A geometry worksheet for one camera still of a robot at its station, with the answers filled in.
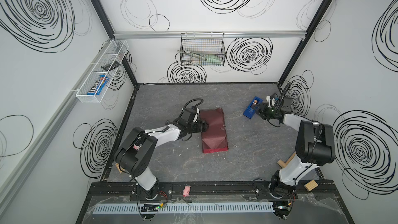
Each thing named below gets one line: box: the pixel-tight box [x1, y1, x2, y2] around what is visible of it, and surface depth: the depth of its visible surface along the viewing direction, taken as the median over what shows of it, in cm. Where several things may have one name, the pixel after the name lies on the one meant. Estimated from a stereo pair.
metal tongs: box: [177, 49, 208, 62], surface depth 86 cm
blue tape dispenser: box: [242, 96, 264, 119], surface depth 103 cm
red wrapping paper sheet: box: [199, 107, 229, 154], surface depth 88 cm
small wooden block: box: [303, 179, 319, 192], surface depth 77 cm
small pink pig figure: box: [182, 185, 192, 198], surface depth 74 cm
